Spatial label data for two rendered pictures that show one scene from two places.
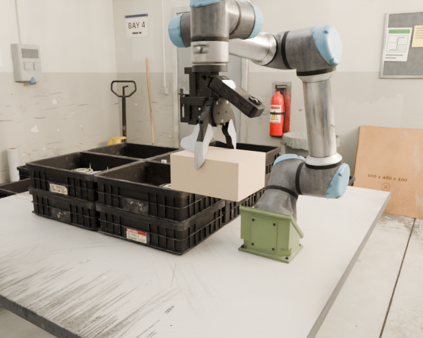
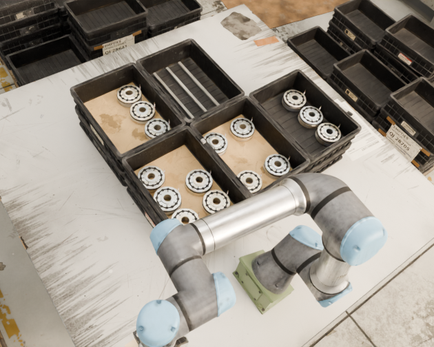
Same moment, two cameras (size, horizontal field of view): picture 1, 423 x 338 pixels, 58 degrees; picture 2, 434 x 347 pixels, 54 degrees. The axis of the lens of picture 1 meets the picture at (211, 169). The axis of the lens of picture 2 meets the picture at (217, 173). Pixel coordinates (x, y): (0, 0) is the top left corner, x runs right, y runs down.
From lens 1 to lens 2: 1.14 m
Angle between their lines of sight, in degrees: 45
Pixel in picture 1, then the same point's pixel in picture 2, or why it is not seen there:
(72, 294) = (81, 286)
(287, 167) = (297, 251)
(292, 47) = (321, 224)
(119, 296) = (113, 305)
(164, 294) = not seen: hidden behind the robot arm
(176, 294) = not seen: hidden behind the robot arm
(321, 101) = (335, 266)
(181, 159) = not seen: outside the picture
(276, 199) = (271, 275)
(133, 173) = (170, 142)
